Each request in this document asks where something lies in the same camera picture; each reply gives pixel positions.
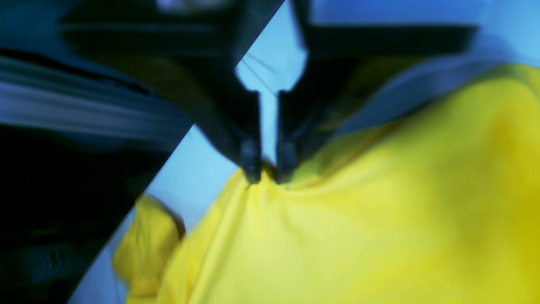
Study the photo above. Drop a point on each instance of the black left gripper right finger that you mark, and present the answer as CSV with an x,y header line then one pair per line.
x,y
340,36

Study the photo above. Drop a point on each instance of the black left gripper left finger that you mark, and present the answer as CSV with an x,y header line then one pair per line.
x,y
187,51

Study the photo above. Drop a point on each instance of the orange t-shirt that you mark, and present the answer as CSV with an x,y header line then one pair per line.
x,y
441,207

